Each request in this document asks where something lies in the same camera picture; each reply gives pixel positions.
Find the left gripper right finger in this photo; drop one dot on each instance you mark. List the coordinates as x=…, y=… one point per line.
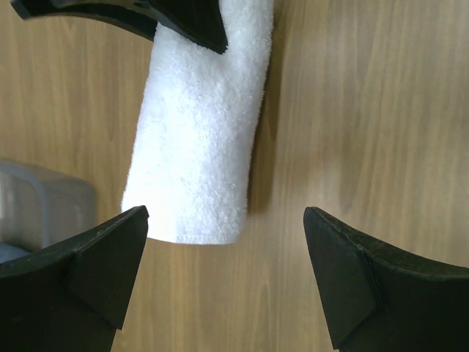
x=378, y=297

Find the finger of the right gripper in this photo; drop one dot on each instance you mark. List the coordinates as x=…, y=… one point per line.
x=199, y=21

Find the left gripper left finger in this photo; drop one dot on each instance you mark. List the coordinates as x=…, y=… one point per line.
x=73, y=295

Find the white towel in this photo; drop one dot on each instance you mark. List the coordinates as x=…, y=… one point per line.
x=195, y=134

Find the clear plastic bin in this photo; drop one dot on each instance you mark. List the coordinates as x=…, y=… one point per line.
x=41, y=207

